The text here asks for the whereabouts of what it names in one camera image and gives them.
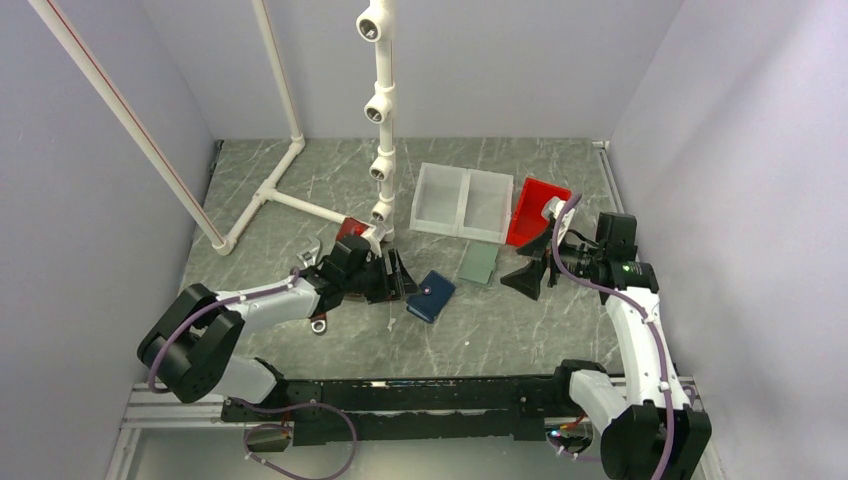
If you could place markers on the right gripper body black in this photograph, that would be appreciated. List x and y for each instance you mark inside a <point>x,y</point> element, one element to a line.
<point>578,261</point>

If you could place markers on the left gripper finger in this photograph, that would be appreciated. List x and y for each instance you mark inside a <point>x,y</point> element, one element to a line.
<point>391,276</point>
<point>404,283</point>

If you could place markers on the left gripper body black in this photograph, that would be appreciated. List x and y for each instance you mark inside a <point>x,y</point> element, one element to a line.
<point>372,280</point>

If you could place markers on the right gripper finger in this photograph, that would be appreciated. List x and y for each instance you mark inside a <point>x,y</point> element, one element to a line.
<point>527,279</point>
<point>538,246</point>

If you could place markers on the blue leather card holder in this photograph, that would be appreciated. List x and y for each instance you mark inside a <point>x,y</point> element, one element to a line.
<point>435,291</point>

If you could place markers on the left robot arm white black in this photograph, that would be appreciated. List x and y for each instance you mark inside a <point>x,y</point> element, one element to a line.
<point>190,350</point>

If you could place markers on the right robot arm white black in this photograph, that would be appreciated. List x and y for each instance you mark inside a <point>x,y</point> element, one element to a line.
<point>650,430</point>

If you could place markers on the green leather card holder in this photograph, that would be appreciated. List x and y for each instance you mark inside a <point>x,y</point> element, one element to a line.
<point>478,263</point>

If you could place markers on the red plastic bin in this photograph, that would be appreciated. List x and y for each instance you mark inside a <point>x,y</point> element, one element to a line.
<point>529,217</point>

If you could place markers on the red leather wallet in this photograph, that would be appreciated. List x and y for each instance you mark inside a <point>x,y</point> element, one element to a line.
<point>351,226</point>

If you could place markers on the clear plastic divided box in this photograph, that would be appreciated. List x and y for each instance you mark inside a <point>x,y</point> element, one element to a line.
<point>463,203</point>

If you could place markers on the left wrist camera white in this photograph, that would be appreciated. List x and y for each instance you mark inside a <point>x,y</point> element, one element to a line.
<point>377,236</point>

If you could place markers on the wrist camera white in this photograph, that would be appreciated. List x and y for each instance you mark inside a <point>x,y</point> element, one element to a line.
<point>377,236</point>
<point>553,208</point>

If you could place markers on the adjustable wrench red handle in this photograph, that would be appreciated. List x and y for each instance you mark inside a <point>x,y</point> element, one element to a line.
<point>308,257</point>

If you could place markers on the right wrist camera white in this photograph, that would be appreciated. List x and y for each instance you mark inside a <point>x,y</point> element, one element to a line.
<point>553,208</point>

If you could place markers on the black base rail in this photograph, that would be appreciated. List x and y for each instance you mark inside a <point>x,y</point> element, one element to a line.
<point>520,407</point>

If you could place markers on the white PVC pipe frame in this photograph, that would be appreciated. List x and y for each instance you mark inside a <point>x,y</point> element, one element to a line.
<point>113,103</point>

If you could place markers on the white PVC pipe post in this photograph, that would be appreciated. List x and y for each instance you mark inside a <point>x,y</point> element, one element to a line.
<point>376,25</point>

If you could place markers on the aluminium extrusion frame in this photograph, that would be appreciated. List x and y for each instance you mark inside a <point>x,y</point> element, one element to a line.
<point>146,410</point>

